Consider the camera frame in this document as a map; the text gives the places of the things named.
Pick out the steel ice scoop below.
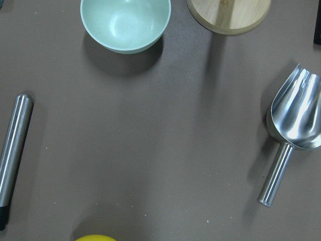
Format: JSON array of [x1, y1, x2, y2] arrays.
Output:
[[258, 64, 320, 207]]

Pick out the light green bowl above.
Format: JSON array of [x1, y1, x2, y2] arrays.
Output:
[[80, 0, 172, 54]]

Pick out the wooden stand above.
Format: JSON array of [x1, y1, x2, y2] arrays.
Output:
[[187, 0, 271, 35]]

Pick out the yellow lemon upper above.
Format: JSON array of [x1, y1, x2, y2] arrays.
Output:
[[76, 234, 116, 241]]

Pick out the steel muddler black tip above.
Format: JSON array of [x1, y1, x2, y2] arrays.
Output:
[[1, 93, 34, 230]]

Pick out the black framed object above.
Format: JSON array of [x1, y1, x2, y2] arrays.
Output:
[[313, 0, 321, 45]]

